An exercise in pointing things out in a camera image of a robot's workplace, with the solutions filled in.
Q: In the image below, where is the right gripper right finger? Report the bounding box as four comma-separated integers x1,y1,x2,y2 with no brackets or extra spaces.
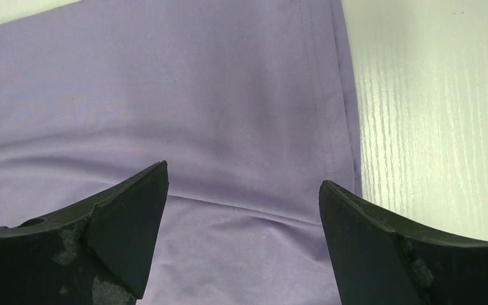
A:
319,180,488,304

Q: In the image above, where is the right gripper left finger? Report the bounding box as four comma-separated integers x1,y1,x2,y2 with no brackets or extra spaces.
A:
0,161,169,304

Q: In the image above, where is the purple t shirt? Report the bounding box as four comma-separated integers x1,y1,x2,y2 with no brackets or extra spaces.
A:
0,1,362,304

